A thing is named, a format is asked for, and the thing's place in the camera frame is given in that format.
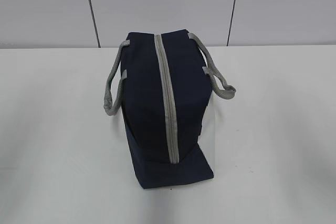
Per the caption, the navy blue lunch bag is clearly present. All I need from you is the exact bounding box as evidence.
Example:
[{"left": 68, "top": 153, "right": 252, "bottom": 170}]
[{"left": 103, "top": 29, "right": 236, "bottom": 189}]

